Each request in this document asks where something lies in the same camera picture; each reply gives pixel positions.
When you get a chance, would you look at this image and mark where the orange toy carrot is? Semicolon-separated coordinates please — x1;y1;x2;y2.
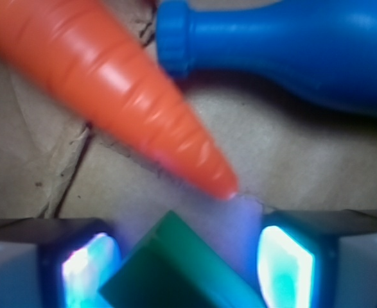
0;1;238;200

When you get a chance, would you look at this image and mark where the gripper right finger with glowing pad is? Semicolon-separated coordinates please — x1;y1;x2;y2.
257;210;377;307

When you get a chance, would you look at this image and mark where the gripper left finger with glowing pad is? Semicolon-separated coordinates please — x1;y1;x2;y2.
0;218;121;307

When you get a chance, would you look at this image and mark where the green rectangular block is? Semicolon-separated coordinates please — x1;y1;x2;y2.
99;211;266;307

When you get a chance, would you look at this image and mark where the brown paper bag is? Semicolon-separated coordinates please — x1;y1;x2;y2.
0;0;377;222

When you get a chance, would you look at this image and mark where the blue plastic toy bottle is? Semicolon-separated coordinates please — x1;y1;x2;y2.
156;1;377;116

